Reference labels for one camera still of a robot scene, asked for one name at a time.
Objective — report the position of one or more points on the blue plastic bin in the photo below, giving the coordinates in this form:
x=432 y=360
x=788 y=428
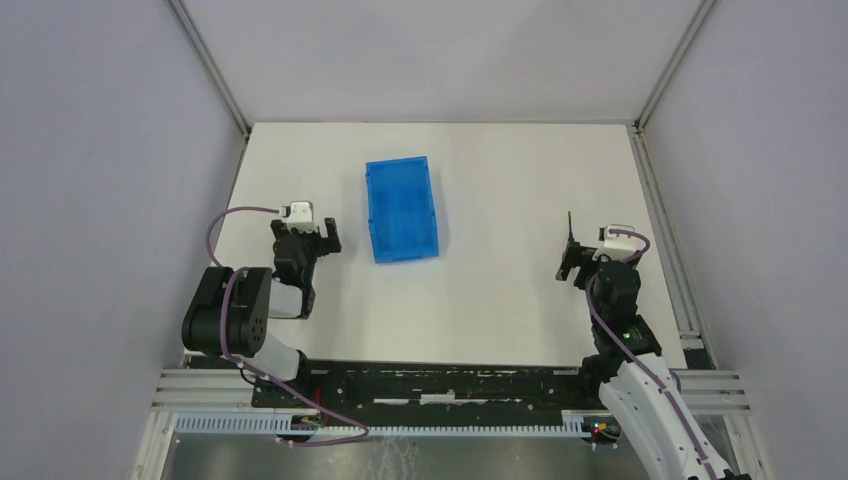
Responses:
x=402 y=220

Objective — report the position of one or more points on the aluminium frame post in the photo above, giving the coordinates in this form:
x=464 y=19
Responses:
x=702 y=13
x=199 y=46

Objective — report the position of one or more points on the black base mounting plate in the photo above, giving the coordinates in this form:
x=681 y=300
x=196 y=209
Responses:
x=393 y=394

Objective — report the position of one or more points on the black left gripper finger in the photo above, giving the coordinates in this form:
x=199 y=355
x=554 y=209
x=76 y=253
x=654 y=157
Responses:
x=279 y=229
x=331 y=243

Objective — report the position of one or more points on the left aluminium frame post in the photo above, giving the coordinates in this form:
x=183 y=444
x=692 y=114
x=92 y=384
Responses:
x=199 y=46

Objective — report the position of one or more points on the right aluminium frame post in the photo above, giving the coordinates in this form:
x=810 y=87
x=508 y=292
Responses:
x=702 y=13

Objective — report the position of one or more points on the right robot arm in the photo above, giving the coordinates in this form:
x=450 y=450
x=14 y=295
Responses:
x=629 y=374

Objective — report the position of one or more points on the white slotted cable duct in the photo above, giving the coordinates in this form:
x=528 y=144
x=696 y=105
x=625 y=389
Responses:
x=281 y=424

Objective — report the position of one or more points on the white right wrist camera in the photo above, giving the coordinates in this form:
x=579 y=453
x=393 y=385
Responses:
x=617 y=243

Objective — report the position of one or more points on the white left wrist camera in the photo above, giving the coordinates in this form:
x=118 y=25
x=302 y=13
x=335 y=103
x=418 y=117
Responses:
x=298 y=217

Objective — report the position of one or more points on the right aluminium table rail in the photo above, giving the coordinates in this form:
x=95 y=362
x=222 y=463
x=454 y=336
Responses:
x=688 y=318

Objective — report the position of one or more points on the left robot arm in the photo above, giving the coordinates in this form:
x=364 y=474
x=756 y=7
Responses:
x=229 y=314

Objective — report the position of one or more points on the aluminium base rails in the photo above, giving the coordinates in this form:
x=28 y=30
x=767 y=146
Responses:
x=713 y=392
x=202 y=390

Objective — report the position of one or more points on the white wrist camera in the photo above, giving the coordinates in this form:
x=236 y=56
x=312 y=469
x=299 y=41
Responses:
x=617 y=243
x=298 y=217

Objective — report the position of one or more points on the right aluminium base rails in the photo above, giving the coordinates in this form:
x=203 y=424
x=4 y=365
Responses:
x=713 y=392

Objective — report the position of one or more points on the left aluminium base rails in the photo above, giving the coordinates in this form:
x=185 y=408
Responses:
x=202 y=390

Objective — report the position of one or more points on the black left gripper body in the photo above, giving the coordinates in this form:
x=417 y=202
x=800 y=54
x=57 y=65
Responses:
x=314 y=246

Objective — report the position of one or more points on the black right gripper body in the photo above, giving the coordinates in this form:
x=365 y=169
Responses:
x=596 y=301

